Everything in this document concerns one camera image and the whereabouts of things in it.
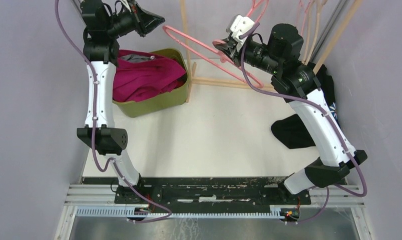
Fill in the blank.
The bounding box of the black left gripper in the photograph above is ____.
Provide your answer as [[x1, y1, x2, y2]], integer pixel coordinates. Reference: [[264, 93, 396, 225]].
[[107, 0, 166, 39]]

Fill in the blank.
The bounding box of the pink hanger of magenta skirt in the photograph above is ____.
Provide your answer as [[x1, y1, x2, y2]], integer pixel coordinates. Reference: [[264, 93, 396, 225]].
[[162, 24, 265, 90]]

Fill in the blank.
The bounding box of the magenta pleated skirt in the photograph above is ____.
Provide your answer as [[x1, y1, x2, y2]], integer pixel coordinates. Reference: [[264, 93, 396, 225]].
[[113, 49, 186, 103]]

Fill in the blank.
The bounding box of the pink wire hanger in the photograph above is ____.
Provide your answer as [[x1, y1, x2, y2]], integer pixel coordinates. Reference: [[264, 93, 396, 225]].
[[295, 0, 313, 36]]

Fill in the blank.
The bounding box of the beige plastic hanger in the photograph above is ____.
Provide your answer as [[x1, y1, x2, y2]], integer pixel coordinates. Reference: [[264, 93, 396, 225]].
[[301, 0, 328, 65]]

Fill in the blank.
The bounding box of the pink plastic hanger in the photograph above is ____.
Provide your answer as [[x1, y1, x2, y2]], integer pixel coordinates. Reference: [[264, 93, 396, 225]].
[[246, 0, 269, 22]]

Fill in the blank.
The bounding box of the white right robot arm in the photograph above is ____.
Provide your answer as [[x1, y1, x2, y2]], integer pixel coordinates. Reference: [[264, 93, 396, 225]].
[[216, 19, 368, 204]]

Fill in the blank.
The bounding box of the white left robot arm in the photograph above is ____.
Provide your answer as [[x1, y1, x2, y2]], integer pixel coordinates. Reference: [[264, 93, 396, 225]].
[[77, 0, 165, 204]]

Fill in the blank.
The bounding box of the grey garment on rack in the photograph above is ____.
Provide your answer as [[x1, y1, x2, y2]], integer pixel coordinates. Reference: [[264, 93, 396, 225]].
[[120, 53, 156, 64]]

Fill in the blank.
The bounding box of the wooden clothes rack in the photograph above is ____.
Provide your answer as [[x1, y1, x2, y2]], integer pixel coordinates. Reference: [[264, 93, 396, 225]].
[[180, 0, 362, 102]]

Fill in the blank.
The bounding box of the olive green plastic basket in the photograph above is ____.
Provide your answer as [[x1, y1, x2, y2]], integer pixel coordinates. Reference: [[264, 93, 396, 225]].
[[112, 48, 191, 118]]

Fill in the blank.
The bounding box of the black shirt with flower print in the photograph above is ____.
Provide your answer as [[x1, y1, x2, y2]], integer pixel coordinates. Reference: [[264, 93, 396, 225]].
[[270, 61, 342, 150]]

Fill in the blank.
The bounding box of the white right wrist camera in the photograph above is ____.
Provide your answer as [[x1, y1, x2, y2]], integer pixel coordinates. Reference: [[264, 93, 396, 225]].
[[226, 14, 259, 52]]

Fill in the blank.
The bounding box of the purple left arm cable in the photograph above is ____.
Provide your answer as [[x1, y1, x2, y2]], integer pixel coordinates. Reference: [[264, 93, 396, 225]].
[[54, 0, 172, 223]]

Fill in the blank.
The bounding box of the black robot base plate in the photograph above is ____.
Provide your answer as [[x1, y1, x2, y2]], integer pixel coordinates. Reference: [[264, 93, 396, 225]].
[[82, 176, 316, 216]]

